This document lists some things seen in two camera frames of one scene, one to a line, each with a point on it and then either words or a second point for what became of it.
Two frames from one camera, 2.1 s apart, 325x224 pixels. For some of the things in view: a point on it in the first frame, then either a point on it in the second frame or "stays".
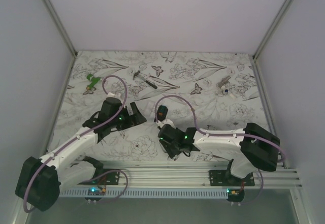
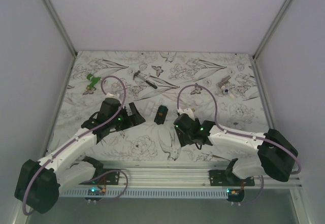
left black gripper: x=132 y=120 stays
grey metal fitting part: x=224 y=81 stays
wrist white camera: x=161 y=123 → x=188 y=111
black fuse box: x=161 y=113 stays
